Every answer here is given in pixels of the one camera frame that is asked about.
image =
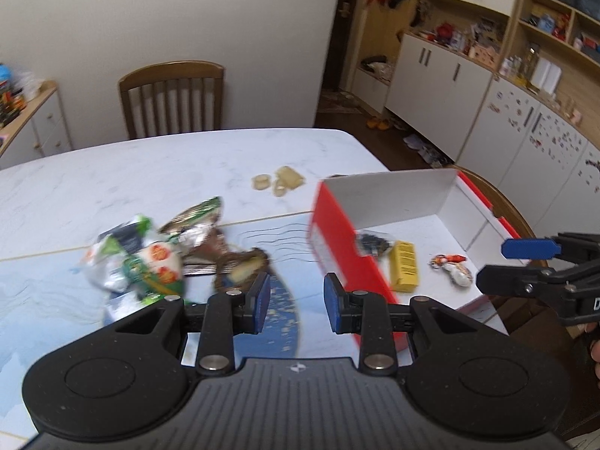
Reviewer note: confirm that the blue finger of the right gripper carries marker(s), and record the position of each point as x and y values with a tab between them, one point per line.
516	282
531	249

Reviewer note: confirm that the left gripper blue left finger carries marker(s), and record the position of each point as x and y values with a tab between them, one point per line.
226	315

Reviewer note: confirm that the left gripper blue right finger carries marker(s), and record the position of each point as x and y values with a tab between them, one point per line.
366	314

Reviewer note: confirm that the red white figure keychain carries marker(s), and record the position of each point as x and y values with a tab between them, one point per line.
455	267

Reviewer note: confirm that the yellow small box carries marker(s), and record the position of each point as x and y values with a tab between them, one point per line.
404	275

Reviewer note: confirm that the silver foil pouch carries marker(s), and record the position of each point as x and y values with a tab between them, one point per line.
195	232

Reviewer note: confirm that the green white sachet with tassel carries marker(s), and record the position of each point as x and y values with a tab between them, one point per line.
135	256

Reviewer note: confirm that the wooden chair beside box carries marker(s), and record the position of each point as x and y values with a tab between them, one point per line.
502	208

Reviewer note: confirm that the red and white cardboard box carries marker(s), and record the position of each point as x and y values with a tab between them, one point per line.
424	233

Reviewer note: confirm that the wooden chair at far side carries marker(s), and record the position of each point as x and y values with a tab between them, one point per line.
173	98

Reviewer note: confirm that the white sideboard cabinet wooden top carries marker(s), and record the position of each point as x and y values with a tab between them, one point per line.
39	131

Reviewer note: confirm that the blue globe toy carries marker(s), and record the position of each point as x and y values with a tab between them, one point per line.
5	78

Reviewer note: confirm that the white wall cabinets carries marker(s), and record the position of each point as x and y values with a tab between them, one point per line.
508	89

